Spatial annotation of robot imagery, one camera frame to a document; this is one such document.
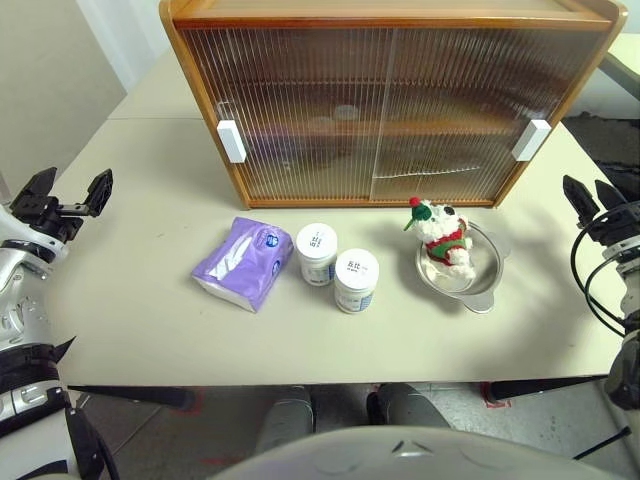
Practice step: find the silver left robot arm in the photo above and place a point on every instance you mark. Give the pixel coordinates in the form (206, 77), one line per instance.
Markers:
(12, 310)

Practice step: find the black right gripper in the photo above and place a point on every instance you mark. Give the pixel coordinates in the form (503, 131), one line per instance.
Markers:
(620, 222)

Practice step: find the white jar with blue label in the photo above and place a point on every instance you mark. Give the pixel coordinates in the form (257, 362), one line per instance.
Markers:
(356, 280)
(316, 250)

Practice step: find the wooden cabinet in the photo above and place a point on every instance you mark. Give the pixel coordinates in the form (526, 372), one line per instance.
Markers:
(350, 22)

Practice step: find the purple tissue pack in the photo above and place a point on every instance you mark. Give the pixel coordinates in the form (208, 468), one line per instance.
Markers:
(240, 265)

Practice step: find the metal bowl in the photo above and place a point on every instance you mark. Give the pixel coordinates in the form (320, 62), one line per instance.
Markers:
(485, 280)

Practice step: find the black table leg bar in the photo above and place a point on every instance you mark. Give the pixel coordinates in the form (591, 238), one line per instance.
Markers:
(550, 389)
(150, 396)

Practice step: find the grey robot torso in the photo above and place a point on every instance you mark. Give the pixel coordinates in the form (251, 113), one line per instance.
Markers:
(410, 455)

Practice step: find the ribbed glass sliding door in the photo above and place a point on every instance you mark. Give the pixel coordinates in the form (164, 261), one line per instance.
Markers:
(280, 100)
(475, 100)

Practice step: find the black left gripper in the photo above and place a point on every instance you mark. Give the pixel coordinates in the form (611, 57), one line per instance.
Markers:
(47, 215)

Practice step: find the white plush dog toy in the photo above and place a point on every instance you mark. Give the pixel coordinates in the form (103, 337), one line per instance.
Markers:
(445, 230)

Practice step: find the red floor tape mark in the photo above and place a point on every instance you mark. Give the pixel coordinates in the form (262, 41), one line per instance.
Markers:
(486, 400)

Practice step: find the grey metal table frame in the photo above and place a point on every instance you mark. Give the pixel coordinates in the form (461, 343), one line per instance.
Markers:
(625, 75)

